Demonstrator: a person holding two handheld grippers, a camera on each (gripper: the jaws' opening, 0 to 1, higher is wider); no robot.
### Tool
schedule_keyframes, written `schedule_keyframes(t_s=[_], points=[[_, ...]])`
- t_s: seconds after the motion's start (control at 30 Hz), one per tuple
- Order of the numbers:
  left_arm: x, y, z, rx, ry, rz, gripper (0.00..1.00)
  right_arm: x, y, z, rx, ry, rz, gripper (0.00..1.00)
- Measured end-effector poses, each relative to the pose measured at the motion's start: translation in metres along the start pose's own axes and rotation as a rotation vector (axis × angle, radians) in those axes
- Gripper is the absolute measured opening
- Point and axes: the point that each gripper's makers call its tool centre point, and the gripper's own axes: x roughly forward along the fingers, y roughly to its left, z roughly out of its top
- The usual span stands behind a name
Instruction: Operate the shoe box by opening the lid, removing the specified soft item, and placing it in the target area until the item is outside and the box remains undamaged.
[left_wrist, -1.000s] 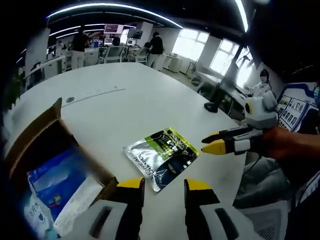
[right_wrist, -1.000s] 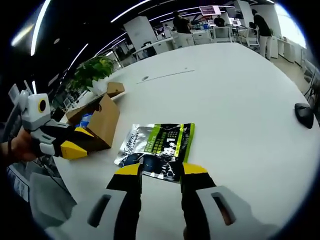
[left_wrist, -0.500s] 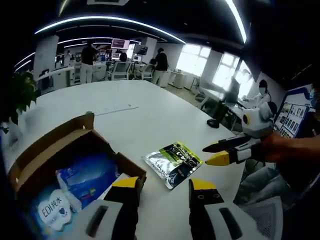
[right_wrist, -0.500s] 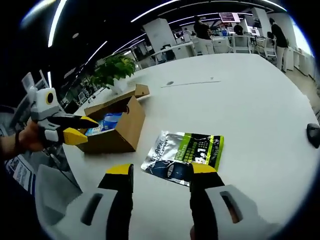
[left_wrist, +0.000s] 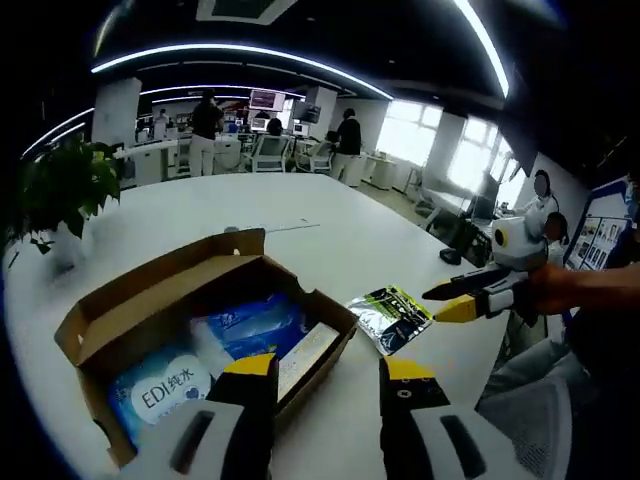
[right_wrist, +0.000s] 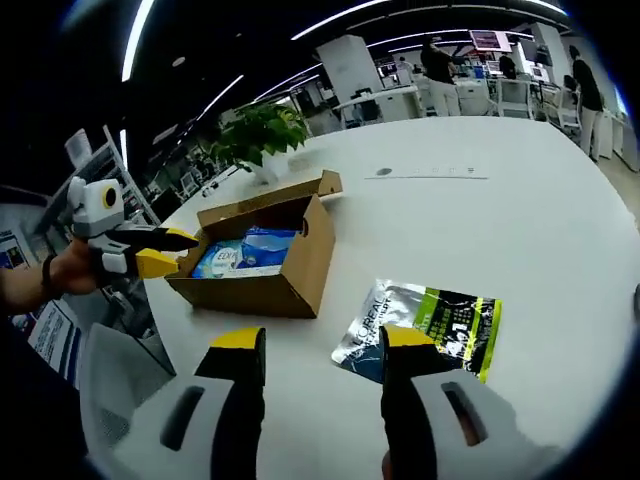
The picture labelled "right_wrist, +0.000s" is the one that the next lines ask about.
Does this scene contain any blue pink soft pack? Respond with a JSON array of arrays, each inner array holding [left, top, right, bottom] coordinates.
[[234, 225, 301, 271]]

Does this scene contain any wall screen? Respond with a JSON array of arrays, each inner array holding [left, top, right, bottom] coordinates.
[[469, 29, 514, 52]]

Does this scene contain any grey office chair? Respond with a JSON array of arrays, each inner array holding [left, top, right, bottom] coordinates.
[[77, 322, 176, 451]]

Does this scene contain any white table outlet strip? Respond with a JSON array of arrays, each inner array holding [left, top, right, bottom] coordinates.
[[364, 164, 489, 180]]

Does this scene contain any brown cardboard shoe box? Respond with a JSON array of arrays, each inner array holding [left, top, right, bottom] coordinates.
[[164, 169, 344, 320]]

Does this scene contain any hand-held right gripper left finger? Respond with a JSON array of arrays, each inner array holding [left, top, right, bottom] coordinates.
[[107, 327, 268, 480]]

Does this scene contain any ceiling light strip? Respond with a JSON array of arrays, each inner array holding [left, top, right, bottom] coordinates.
[[290, 0, 569, 41], [197, 74, 245, 121], [121, 0, 155, 84]]

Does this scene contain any potted green plant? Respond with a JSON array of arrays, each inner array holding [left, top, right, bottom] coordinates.
[[212, 102, 309, 186]]

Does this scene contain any person's left hand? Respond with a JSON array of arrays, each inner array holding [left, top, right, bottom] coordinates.
[[48, 237, 109, 296]]

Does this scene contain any metal shelf rack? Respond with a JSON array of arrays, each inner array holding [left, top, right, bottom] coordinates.
[[0, 127, 161, 241]]

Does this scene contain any silver green mask packet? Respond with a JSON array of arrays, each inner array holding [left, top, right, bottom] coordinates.
[[330, 278, 503, 385]]

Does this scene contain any white office desk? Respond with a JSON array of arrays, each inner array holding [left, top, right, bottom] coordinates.
[[333, 84, 421, 126]]

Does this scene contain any white office chair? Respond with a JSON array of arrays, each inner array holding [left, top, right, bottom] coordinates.
[[495, 77, 532, 120]]

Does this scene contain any blue white printed board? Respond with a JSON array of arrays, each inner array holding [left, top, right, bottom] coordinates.
[[27, 299, 84, 386]]

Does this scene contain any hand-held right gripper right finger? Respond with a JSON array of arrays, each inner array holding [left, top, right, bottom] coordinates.
[[378, 324, 566, 480]]

